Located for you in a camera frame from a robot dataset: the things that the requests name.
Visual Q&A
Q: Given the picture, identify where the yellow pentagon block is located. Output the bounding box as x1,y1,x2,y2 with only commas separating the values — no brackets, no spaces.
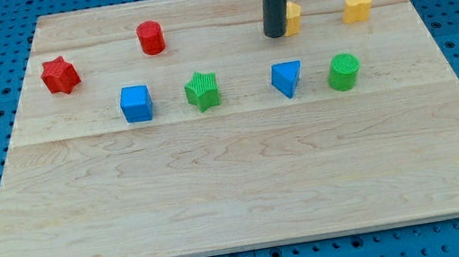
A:
285,1,302,37

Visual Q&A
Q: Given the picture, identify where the green star block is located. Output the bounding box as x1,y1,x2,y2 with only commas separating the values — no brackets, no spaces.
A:
184,71,220,113

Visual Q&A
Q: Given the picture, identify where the blue triangle block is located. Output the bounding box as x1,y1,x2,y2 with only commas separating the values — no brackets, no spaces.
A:
271,60,301,98

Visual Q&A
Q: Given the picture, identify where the red cylinder block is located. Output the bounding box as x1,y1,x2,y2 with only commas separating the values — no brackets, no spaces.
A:
136,20,166,55

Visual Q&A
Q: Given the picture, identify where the red star block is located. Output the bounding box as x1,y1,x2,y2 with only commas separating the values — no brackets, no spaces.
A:
41,56,81,94

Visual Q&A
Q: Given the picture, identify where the green cylinder block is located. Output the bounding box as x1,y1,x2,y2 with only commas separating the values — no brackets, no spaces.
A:
328,53,361,92

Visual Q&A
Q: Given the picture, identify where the wooden board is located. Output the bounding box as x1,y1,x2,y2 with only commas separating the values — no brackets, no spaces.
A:
0,0,459,257

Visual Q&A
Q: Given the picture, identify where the yellow heart block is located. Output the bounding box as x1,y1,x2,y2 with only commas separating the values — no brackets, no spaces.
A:
343,0,372,24

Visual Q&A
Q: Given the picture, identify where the blue cube block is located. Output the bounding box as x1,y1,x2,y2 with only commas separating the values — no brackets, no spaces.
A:
119,85,153,124

